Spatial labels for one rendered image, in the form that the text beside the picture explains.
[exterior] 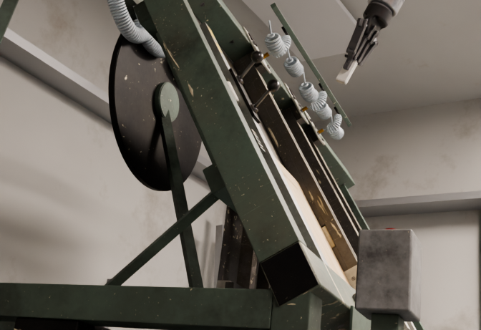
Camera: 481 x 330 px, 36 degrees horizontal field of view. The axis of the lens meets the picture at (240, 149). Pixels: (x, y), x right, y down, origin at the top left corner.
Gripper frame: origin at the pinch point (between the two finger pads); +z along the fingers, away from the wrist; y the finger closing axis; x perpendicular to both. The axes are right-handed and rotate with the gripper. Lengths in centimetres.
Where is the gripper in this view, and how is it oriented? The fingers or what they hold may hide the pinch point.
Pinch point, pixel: (346, 71)
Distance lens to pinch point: 201.6
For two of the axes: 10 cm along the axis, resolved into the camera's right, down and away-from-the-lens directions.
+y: -4.3, -4.0, -8.1
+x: 7.6, 3.3, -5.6
